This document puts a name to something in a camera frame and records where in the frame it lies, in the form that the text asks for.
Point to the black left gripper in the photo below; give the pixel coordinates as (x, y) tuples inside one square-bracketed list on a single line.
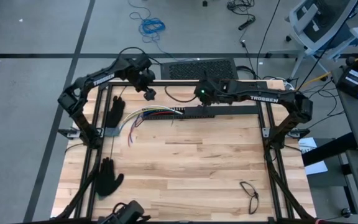
[(140, 74)]

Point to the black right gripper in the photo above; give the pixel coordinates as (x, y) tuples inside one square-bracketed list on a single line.
[(208, 91)]

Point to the black duct cover strip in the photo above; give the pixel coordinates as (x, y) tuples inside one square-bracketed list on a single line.
[(222, 110)]

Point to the black work glove grey cuff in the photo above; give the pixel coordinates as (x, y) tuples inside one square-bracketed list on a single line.
[(116, 112), (106, 180)]

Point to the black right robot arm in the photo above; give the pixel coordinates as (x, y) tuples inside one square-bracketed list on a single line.
[(264, 99)]

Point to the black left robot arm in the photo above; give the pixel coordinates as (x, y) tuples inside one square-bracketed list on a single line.
[(104, 79)]

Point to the black perforated floor mat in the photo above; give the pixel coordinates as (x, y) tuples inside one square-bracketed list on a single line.
[(197, 69)]

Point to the black eyeglasses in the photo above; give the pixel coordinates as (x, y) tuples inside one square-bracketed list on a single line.
[(255, 195)]

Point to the grey mesh office chair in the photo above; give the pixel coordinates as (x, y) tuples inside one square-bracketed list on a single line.
[(319, 21)]

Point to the white paper sheet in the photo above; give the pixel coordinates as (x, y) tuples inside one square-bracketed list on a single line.
[(317, 168)]

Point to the black stand beam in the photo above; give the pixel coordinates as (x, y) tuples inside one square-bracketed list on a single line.
[(328, 149)]

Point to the black box device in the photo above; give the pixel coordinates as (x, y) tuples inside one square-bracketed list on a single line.
[(351, 82)]

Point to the black caster wheel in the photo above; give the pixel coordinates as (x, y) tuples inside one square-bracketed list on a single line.
[(346, 212)]

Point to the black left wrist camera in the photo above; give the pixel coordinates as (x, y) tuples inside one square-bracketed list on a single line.
[(149, 94)]

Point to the black aluminium table frame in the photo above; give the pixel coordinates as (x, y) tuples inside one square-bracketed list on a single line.
[(166, 83)]

